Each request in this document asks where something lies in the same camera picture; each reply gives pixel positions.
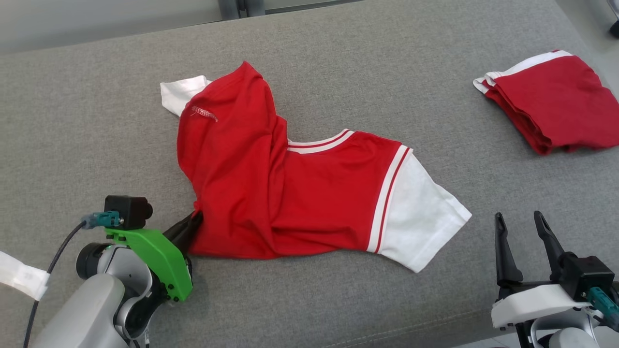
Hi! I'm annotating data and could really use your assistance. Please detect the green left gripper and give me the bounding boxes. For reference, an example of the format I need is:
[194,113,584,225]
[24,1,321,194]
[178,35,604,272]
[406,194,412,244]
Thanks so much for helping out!
[104,210,204,303]

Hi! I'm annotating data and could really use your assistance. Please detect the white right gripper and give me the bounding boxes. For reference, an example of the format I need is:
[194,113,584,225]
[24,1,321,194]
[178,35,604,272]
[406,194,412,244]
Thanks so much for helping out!
[490,210,605,334]

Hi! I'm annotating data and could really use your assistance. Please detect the red shirt with white sleeves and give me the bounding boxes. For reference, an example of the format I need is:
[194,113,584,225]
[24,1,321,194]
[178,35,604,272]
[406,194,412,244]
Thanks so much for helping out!
[160,60,472,274]

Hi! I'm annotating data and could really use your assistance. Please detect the red Bulls 23 shorts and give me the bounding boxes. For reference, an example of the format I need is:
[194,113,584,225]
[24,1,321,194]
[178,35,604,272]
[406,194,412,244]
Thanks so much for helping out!
[472,49,619,156]

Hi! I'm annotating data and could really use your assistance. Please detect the black left cable teal plug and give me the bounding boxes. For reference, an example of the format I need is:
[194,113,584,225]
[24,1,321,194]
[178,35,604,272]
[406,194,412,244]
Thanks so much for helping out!
[23,211,122,348]

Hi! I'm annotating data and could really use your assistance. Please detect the white fabric cable strap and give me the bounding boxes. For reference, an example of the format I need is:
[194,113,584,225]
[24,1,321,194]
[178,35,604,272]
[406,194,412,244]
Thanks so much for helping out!
[0,250,51,302]

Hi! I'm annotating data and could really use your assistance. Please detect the grey metal post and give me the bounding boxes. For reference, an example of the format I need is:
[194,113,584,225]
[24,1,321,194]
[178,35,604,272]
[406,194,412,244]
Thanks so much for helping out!
[218,0,266,20]

